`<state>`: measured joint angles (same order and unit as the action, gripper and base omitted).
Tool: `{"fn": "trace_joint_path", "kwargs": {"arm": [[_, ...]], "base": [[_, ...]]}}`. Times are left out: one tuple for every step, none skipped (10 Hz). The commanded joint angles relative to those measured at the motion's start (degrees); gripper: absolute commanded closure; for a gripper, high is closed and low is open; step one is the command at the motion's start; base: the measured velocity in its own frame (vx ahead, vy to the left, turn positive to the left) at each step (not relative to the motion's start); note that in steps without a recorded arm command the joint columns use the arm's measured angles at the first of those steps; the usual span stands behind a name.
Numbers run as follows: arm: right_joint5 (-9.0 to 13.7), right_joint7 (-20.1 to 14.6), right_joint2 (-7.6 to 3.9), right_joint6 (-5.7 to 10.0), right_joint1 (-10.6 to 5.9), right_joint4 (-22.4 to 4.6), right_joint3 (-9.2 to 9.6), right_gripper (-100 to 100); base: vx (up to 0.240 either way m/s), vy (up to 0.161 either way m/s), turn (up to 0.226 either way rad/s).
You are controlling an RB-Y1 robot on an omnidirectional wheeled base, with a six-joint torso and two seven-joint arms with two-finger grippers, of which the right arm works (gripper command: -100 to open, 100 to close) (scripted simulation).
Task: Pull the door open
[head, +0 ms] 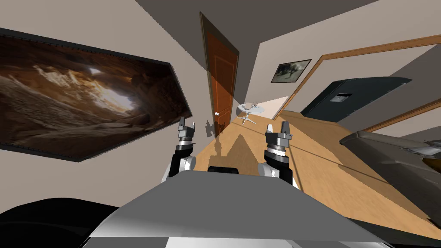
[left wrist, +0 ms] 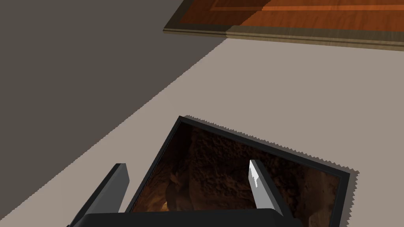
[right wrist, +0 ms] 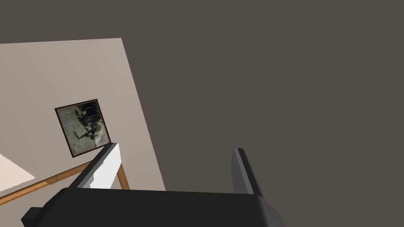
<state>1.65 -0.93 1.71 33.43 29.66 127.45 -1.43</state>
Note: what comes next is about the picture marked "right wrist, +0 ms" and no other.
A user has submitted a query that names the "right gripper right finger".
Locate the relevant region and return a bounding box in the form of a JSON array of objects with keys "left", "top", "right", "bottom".
[{"left": 230, "top": 148, "right": 263, "bottom": 197}]

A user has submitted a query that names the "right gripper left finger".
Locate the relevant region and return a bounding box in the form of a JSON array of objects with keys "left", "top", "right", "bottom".
[{"left": 77, "top": 142, "right": 122, "bottom": 190}]

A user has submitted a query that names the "dark framed wall picture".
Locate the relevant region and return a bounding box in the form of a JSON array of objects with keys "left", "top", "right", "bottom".
[{"left": 54, "top": 99, "right": 112, "bottom": 158}]

